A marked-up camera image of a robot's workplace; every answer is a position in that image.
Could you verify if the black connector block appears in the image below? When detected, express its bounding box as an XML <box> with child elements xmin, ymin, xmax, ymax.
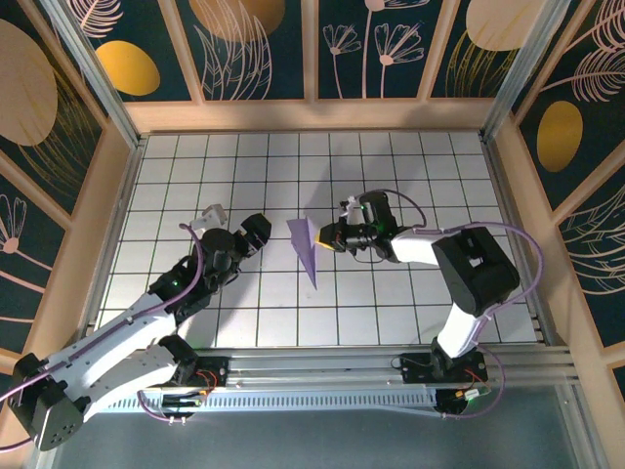
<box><xmin>161</xmin><ymin>392</ymin><xmax>206</xmax><ymax>411</ymax></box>

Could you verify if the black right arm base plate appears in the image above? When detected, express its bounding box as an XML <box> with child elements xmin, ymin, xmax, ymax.
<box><xmin>398</xmin><ymin>352</ymin><xmax>489</xmax><ymax>385</ymax></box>

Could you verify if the aluminium table side rail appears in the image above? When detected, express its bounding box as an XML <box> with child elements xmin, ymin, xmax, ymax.
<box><xmin>480</xmin><ymin>139</ymin><xmax>571</xmax><ymax>351</ymax></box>
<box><xmin>75</xmin><ymin>139</ymin><xmax>147</xmax><ymax>354</ymax></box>

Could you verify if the aluminium frame post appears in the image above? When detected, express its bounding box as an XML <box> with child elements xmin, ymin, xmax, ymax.
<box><xmin>41</xmin><ymin>0</ymin><xmax>146</xmax><ymax>150</ymax></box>
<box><xmin>479</xmin><ymin>0</ymin><xmax>573</xmax><ymax>144</ymax></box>

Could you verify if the grey slotted cable duct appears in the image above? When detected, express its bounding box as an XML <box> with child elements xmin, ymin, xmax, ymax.
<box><xmin>87</xmin><ymin>392</ymin><xmax>443</xmax><ymax>417</ymax></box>

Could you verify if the lilac paper sheet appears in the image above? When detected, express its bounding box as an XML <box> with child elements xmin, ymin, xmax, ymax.
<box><xmin>285</xmin><ymin>215</ymin><xmax>321</xmax><ymax>292</ymax></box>

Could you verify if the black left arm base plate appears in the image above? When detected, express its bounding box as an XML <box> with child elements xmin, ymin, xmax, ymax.
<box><xmin>175</xmin><ymin>355</ymin><xmax>230</xmax><ymax>391</ymax></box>

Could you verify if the small circuit board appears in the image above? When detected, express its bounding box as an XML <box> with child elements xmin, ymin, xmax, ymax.
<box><xmin>437</xmin><ymin>385</ymin><xmax>494</xmax><ymax>417</ymax></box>

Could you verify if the aluminium mounting rail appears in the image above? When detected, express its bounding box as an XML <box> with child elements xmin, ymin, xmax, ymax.
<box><xmin>46</xmin><ymin>345</ymin><xmax>580</xmax><ymax>392</ymax></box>

